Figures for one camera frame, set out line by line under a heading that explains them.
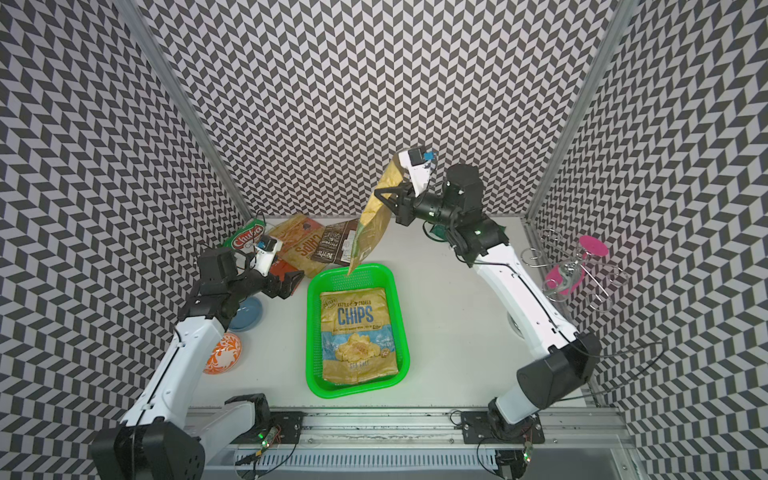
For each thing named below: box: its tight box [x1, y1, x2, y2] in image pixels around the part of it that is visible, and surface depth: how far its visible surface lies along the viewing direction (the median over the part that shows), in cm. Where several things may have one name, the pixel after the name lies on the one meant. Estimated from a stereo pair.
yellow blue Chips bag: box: [320, 287, 399, 384], surface depth 86 cm
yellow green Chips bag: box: [347, 153, 405, 276], surface depth 64 cm
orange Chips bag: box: [269, 213, 327, 279], surface depth 110 cm
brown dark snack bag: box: [311, 218, 359, 266], surface depth 110 cm
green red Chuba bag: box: [223, 218, 266, 252], surface depth 111 cm
